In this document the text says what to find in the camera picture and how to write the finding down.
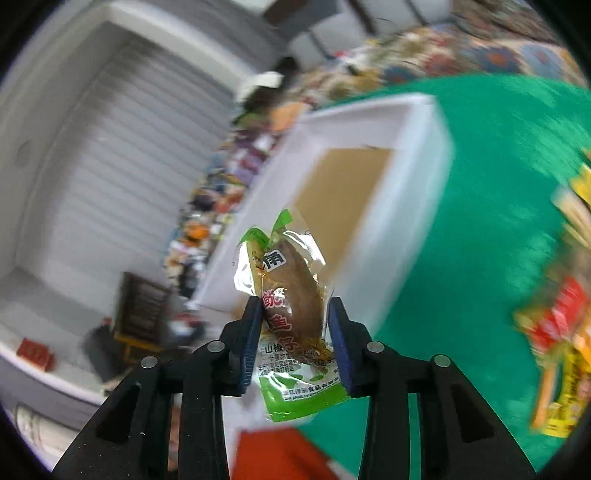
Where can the green floral blanket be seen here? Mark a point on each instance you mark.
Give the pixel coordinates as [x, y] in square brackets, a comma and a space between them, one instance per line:
[485, 230]

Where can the heap of colourful snack packets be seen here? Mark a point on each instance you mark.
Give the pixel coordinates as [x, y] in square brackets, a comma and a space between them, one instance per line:
[563, 314]

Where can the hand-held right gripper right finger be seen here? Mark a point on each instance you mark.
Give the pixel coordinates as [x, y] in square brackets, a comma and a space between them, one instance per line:
[339, 341]

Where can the red flat object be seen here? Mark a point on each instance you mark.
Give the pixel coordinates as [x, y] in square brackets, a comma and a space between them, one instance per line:
[277, 454]

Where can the dark wooden stool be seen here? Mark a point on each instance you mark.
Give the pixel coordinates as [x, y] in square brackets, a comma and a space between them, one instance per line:
[141, 309]

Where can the white storage box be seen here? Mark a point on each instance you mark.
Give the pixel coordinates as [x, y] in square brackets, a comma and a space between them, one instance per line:
[415, 138]

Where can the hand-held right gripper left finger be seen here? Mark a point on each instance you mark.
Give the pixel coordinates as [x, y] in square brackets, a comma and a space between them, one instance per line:
[251, 341]

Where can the clear green-edged snack packet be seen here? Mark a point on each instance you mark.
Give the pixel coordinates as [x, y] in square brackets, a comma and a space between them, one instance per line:
[291, 295]

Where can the patterned floral bedspread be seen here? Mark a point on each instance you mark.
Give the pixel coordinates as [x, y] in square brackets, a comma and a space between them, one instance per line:
[461, 50]

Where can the small red box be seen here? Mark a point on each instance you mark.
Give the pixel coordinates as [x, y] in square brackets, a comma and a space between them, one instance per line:
[34, 353]

